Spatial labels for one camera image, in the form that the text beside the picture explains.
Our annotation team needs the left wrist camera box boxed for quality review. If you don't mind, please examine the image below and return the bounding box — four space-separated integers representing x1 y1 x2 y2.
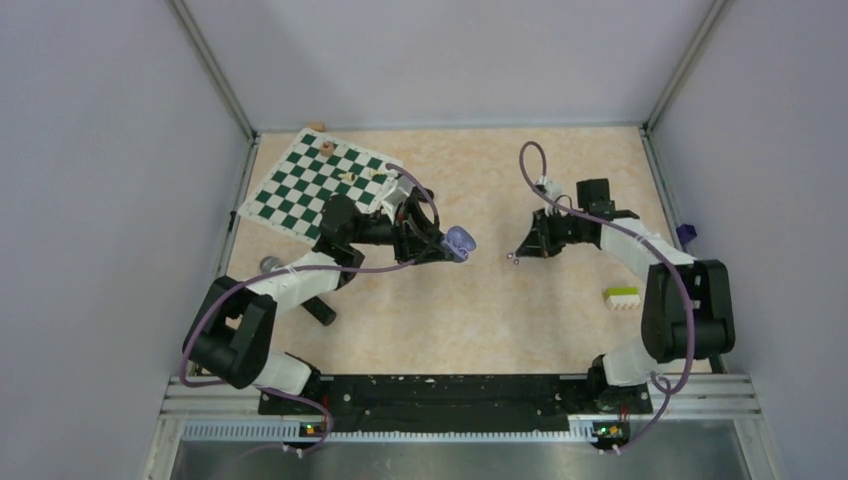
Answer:
379 177 412 219

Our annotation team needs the small grey round object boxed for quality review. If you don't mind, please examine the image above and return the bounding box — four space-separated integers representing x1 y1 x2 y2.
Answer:
259 256 281 274

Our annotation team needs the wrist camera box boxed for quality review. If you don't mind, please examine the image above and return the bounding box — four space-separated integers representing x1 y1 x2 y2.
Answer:
535 175 563 215
379 177 412 219

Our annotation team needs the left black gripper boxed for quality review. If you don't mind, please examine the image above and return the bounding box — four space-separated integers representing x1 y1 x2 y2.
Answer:
348 197 455 266

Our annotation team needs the wooden chess piece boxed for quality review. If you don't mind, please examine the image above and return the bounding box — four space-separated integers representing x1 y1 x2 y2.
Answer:
319 142 335 157

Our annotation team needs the black cuboid bar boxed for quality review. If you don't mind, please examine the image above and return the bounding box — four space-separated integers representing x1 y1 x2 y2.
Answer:
301 297 337 326

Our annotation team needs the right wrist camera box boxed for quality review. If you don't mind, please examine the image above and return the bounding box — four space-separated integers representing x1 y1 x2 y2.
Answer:
535 175 563 215

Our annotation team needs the green white chessboard mat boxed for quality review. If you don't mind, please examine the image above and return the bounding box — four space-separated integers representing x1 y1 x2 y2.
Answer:
237 128 403 246

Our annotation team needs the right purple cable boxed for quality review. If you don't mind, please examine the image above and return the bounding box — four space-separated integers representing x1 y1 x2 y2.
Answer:
517 140 697 454

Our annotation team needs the green white toy brick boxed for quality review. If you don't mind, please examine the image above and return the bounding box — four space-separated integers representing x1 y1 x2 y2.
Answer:
603 286 642 310

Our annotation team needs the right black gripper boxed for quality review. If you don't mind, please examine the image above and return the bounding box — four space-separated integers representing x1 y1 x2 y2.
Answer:
516 207 589 259

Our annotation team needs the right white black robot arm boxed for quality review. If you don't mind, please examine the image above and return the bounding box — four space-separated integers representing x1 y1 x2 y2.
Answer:
513 177 736 412

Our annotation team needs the white perforated cable duct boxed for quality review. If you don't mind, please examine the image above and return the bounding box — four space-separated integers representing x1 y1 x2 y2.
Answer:
182 420 596 444

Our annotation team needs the grey purple charging case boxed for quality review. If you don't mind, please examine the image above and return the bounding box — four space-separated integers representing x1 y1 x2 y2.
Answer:
440 226 477 263

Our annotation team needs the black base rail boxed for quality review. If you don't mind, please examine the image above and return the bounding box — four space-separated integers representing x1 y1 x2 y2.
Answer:
258 374 653 433

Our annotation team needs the purple object at edge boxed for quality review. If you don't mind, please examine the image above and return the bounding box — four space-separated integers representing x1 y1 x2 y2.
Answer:
676 223 698 246

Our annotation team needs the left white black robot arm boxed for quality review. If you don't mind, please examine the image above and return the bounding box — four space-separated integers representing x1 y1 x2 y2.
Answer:
179 188 441 414

